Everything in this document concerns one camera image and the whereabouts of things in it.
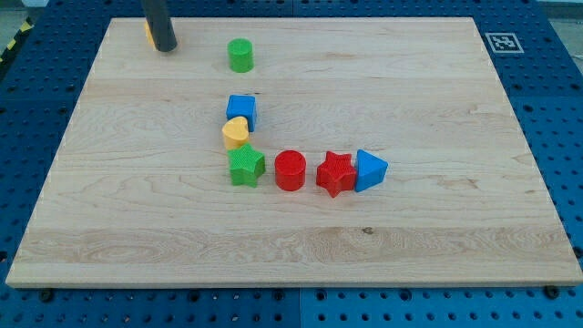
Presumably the green star block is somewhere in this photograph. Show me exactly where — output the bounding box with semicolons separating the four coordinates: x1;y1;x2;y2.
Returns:
228;143;265;188

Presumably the white fiducial marker tag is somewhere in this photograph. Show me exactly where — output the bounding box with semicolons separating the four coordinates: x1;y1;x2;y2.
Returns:
486;32;524;54

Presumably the yellow block behind pusher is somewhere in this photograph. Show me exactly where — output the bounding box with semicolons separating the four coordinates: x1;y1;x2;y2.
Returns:
143;21;156;49

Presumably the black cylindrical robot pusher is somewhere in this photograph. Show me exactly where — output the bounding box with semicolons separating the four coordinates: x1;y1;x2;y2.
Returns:
140;0;178;52

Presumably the black board stop bolt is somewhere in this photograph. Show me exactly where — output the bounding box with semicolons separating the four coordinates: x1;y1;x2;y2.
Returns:
38;289;54;303
543;285;560;300

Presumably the red cylinder block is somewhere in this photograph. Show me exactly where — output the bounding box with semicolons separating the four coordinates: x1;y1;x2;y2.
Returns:
274;150;307;191

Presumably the green cylinder block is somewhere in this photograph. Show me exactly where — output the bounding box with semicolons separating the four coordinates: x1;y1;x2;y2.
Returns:
227;38;254;73

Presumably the light wooden board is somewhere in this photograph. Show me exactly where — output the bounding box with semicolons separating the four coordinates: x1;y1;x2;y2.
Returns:
6;17;582;289

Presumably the yellow heart block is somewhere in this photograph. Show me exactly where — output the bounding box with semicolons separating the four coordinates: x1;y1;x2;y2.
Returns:
221;116;250;150

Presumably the red star block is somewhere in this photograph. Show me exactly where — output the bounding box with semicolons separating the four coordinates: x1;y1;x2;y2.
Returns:
316;151;356;198

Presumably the black board stop bolt left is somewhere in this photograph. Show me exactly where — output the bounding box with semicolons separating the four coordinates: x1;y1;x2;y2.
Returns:
38;289;54;303

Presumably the black board stop bolt right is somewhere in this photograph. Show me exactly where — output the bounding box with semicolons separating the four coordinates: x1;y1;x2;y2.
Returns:
543;285;560;300

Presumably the blue cube block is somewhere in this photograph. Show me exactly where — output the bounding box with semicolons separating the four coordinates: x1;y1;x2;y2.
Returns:
226;95;257;132

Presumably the blue triangle block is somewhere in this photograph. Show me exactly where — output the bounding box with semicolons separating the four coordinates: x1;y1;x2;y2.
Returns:
354;149;389;192

